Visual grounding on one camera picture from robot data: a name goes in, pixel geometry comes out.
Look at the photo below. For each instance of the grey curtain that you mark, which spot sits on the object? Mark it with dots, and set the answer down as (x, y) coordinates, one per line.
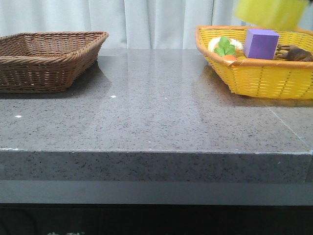
(131, 24)

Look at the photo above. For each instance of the yellow tape roll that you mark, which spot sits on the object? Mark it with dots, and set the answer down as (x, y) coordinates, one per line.
(272, 14)

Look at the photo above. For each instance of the yellow woven basket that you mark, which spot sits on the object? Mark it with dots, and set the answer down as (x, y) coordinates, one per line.
(278, 79)

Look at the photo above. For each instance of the brown toy animal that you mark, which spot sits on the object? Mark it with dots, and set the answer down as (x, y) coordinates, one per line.
(293, 53)

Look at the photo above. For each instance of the orange toy carrot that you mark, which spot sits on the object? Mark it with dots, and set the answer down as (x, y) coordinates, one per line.
(226, 49)

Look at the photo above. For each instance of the purple foam cube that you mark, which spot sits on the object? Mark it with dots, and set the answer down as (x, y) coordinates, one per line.
(261, 43)

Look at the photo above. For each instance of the toy bread croissant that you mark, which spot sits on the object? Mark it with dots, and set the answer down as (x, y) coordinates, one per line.
(214, 43)

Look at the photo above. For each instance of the brown wicker basket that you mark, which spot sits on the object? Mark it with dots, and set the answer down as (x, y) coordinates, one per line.
(46, 62)

